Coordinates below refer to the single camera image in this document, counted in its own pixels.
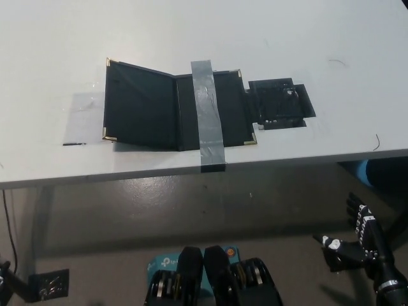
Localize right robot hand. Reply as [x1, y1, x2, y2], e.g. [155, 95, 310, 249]
[312, 192, 400, 283]

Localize black diary with gold corners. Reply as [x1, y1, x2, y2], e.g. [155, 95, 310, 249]
[102, 57, 258, 152]

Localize black tape patch on desk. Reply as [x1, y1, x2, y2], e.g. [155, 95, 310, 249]
[244, 76, 317, 131]

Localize blue round object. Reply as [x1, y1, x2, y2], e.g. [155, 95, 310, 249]
[356, 160, 372, 186]

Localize teal router box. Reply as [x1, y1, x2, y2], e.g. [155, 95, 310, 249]
[146, 245, 240, 291]

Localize clear plastic tape sheet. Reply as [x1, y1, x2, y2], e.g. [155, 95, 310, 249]
[62, 81, 108, 147]

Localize grey table leg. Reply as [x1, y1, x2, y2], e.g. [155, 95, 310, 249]
[18, 186, 55, 278]

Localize black stand leg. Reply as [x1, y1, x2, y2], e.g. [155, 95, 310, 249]
[0, 259, 33, 303]

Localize grey duct tape strip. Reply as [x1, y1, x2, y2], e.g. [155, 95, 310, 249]
[190, 59, 228, 173]

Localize thin black cable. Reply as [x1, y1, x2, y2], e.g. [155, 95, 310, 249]
[2, 189, 18, 275]

